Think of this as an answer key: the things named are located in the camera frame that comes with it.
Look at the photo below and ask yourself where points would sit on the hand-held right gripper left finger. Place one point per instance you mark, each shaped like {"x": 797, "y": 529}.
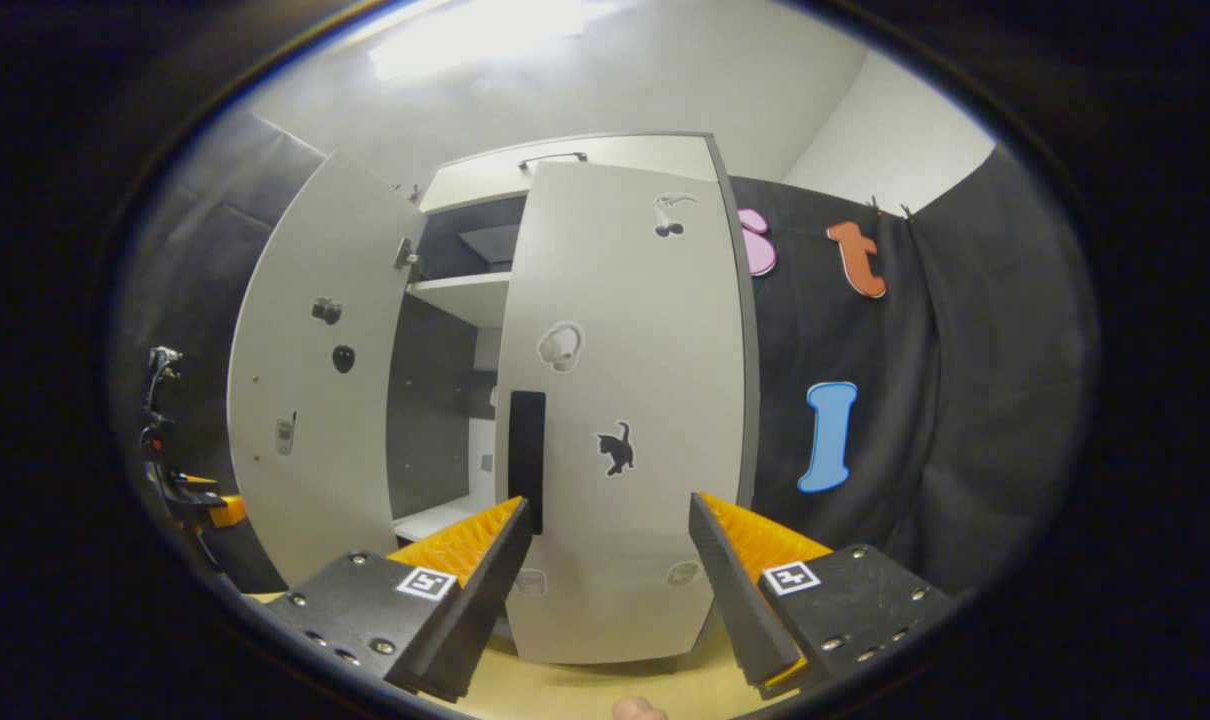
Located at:
{"x": 485, "y": 580}

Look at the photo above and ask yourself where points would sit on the metal door hinge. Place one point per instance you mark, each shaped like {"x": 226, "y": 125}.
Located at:
{"x": 408, "y": 254}

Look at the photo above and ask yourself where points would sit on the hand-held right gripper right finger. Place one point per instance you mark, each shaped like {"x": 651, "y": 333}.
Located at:
{"x": 735, "y": 590}

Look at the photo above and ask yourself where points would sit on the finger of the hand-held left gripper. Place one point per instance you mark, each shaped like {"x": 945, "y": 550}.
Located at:
{"x": 197, "y": 481}
{"x": 225, "y": 512}

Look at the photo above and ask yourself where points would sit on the white cabinet door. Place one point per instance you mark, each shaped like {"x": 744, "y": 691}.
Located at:
{"x": 305, "y": 400}
{"x": 645, "y": 380}

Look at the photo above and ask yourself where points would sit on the white and grey cabinet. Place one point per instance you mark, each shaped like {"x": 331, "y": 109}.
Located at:
{"x": 435, "y": 400}

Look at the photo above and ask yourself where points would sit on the white cabinet drawer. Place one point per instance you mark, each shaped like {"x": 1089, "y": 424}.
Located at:
{"x": 465, "y": 185}

